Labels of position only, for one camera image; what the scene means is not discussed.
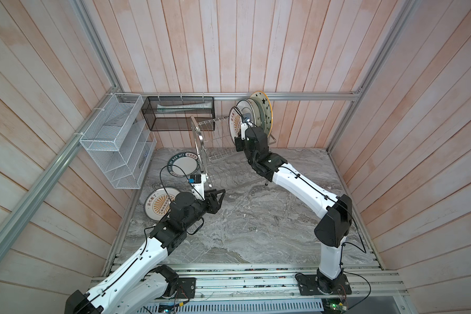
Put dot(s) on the white plate dark green rim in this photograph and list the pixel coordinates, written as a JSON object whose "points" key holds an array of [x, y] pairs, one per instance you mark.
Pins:
{"points": [[183, 163]]}

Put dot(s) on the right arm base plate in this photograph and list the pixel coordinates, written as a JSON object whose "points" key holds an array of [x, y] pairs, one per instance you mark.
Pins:
{"points": [[311, 285]]}

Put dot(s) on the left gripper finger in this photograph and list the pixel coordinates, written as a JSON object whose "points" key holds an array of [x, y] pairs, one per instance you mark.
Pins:
{"points": [[220, 197], [213, 192]]}

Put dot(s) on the star pattern orange rim plate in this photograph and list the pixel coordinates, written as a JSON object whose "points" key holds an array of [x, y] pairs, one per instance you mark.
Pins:
{"points": [[268, 111]]}

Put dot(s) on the right aluminium frame bar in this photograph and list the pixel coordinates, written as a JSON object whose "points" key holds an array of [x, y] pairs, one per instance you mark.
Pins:
{"points": [[404, 15]]}

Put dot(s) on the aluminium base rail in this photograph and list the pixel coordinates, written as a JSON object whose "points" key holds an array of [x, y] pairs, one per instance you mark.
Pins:
{"points": [[267, 281]]}

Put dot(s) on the mint green flower plate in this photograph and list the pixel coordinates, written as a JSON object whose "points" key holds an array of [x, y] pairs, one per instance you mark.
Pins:
{"points": [[261, 111]]}

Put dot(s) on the black mesh wall basket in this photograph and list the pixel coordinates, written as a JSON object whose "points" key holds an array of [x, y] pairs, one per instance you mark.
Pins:
{"points": [[174, 113]]}

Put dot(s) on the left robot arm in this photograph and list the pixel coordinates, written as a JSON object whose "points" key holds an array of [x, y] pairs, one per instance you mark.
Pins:
{"points": [[143, 278]]}

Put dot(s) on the white wire mesh shelf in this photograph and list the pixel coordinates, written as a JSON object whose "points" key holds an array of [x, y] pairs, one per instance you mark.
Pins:
{"points": [[119, 143]]}

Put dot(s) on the orange sunburst plate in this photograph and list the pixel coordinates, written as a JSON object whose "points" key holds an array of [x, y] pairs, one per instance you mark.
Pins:
{"points": [[235, 123], [158, 202]]}

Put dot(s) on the steel two-tier dish rack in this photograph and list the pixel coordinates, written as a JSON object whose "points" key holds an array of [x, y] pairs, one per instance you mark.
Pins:
{"points": [[226, 167]]}

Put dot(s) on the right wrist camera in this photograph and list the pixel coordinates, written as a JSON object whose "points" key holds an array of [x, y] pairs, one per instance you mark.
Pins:
{"points": [[246, 124]]}

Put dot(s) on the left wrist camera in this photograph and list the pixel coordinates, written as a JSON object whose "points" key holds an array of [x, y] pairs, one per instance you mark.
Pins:
{"points": [[200, 183]]}

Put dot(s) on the cream floral plate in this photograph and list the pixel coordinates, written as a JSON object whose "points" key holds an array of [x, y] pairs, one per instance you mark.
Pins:
{"points": [[256, 117]]}

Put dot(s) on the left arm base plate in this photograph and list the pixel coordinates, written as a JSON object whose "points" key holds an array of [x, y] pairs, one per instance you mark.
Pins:
{"points": [[184, 287]]}

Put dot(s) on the white plate green outline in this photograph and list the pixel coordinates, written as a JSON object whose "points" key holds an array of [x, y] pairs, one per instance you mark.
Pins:
{"points": [[245, 111]]}

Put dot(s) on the left aluminium frame bar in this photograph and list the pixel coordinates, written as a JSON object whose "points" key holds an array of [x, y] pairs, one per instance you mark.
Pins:
{"points": [[21, 215]]}

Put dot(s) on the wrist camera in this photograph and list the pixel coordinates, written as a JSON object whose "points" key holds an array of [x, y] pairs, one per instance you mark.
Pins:
{"points": [[200, 183], [246, 124]]}

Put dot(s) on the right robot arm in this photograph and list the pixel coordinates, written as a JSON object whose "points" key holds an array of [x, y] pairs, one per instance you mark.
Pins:
{"points": [[334, 212]]}

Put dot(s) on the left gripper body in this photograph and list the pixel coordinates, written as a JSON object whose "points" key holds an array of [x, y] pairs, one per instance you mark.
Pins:
{"points": [[210, 204]]}

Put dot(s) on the aluminium frame bar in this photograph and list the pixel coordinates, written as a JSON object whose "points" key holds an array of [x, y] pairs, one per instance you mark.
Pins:
{"points": [[21, 215], [404, 15]]}

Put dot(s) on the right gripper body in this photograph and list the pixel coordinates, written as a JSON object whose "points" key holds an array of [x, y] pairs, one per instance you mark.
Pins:
{"points": [[240, 145]]}

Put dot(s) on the horizontal aluminium wall bar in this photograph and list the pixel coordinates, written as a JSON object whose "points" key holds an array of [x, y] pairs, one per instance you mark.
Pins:
{"points": [[273, 96]]}

